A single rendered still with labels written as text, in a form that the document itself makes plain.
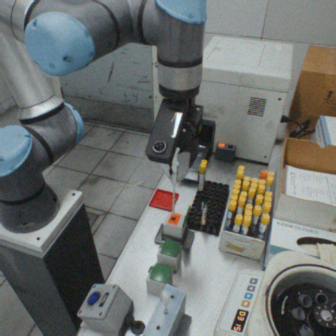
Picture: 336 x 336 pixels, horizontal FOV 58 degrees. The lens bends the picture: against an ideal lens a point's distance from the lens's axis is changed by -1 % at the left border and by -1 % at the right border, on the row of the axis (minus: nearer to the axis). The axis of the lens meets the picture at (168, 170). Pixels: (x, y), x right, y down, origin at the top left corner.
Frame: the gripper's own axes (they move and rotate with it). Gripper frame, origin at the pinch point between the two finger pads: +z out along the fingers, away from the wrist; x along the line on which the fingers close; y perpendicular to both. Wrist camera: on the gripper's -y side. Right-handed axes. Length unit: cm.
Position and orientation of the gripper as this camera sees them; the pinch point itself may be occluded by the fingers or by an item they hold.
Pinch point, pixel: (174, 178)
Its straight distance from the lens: 64.7
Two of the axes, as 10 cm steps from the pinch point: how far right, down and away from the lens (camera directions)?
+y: 3.2, -6.2, 7.2
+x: -9.5, -2.1, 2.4
